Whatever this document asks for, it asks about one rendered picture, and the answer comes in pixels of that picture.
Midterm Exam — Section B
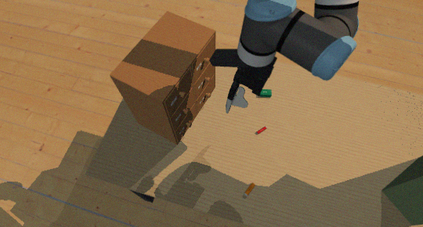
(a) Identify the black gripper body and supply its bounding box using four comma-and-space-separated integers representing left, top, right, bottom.
233, 57, 277, 96

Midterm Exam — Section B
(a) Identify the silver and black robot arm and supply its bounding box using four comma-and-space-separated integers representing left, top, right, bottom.
209, 0, 359, 81

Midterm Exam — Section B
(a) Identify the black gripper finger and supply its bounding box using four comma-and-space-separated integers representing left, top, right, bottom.
226, 77, 248, 113

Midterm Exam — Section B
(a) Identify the brown wooden chest of drawers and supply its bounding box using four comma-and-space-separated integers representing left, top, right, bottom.
110, 11, 215, 145

